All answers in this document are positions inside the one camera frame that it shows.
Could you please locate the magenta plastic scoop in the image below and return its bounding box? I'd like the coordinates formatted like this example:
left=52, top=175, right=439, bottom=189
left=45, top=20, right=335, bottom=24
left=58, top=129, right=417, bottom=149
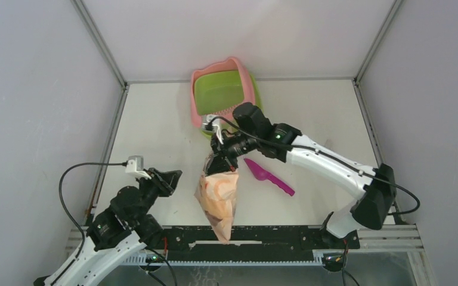
left=243, top=158, right=295, bottom=197

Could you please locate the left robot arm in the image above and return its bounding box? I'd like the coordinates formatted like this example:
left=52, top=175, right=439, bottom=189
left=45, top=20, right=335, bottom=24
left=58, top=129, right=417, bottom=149
left=33, top=168, right=182, bottom=285

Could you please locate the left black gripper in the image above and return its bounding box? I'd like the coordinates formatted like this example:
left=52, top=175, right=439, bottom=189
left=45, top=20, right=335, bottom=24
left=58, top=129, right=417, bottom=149
left=133, top=166, right=182, bottom=225

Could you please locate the pink green litter box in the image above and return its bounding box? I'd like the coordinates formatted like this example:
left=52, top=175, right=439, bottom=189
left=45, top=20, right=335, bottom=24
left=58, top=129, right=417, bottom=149
left=190, top=57, right=262, bottom=129

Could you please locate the left black cable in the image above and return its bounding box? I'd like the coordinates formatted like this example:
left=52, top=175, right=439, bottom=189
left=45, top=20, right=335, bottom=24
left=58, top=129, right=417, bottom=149
left=58, top=161, right=129, bottom=262

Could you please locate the cat litter bag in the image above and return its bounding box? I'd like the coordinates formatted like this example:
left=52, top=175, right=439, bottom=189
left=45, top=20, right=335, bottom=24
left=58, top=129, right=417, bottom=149
left=194, top=153, right=239, bottom=244

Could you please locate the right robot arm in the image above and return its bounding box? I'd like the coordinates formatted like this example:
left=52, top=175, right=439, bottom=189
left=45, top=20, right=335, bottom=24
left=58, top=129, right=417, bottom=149
left=202, top=102, right=397, bottom=248

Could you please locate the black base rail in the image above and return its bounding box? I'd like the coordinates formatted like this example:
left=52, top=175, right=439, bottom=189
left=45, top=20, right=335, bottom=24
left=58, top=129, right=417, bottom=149
left=151, top=225, right=360, bottom=263

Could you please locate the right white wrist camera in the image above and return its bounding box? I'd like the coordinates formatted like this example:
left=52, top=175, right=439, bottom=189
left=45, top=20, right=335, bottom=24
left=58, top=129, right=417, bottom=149
left=200, top=114, right=224, bottom=145

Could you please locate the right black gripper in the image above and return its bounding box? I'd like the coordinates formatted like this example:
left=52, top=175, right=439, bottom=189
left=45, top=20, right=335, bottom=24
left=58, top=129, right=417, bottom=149
left=206, top=130, right=259, bottom=175

